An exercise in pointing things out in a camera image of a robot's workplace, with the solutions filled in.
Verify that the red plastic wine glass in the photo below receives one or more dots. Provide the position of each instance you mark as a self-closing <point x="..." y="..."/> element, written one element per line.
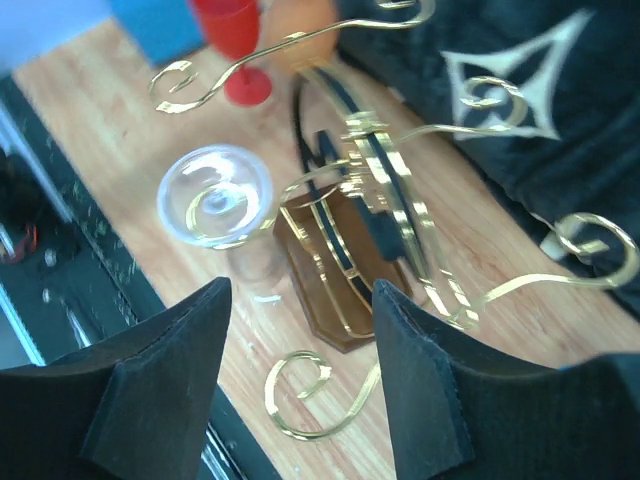
<point x="232" y="27"/>

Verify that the orange plastic wine glass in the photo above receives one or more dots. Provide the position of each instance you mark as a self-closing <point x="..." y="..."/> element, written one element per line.
<point x="284" y="18"/>

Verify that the black floral pillow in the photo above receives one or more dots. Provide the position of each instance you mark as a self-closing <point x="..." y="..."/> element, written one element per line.
<point x="543" y="98"/>

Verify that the gold wire glass rack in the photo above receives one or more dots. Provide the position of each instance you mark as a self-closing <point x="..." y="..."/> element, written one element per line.
<point x="381" y="186"/>

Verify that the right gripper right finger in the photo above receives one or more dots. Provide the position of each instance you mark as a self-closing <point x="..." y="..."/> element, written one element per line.
<point x="459" y="409"/>

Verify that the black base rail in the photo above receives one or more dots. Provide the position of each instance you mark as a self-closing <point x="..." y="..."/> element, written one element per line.
<point x="68" y="281"/>

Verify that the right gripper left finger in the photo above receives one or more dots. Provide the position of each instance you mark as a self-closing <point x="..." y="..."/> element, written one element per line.
<point x="133" y="406"/>

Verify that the blue cloth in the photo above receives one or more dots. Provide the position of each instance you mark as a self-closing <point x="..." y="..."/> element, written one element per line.
<point x="164" y="30"/>

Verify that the clear glass wine glass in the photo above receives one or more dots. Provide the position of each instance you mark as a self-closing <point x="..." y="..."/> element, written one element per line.
<point x="221" y="197"/>

